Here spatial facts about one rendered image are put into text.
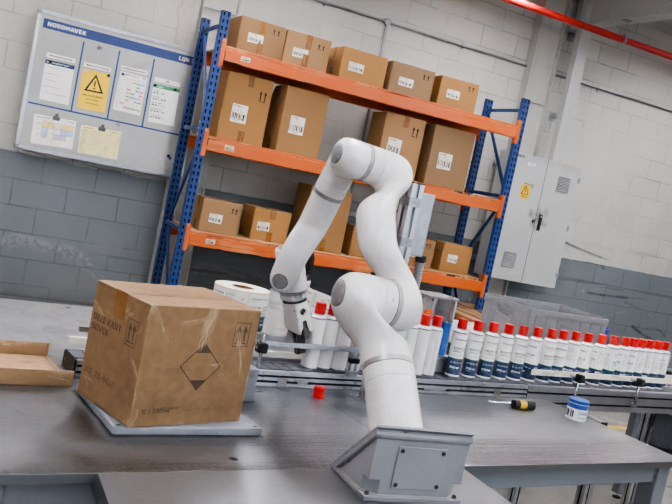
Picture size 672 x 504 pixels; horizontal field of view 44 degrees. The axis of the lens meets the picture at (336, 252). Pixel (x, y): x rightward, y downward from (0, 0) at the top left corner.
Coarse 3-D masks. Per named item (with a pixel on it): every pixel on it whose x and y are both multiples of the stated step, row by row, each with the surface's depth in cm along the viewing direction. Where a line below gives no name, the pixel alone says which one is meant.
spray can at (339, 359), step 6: (342, 330) 254; (342, 336) 254; (336, 342) 255; (342, 342) 254; (348, 342) 255; (336, 354) 255; (342, 354) 255; (336, 360) 255; (342, 360) 255; (330, 366) 256; (336, 366) 255; (342, 366) 255
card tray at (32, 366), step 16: (0, 352) 215; (16, 352) 217; (32, 352) 220; (0, 368) 191; (16, 368) 193; (32, 368) 208; (48, 368) 211; (16, 384) 194; (32, 384) 196; (48, 384) 198; (64, 384) 200
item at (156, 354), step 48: (96, 288) 189; (144, 288) 190; (192, 288) 204; (96, 336) 187; (144, 336) 173; (192, 336) 181; (240, 336) 190; (96, 384) 185; (144, 384) 175; (192, 384) 183; (240, 384) 193
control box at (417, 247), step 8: (400, 200) 244; (424, 200) 244; (432, 200) 243; (424, 208) 244; (432, 208) 244; (424, 216) 244; (424, 224) 244; (416, 232) 244; (424, 232) 244; (416, 240) 244; (424, 240) 244; (416, 248) 245
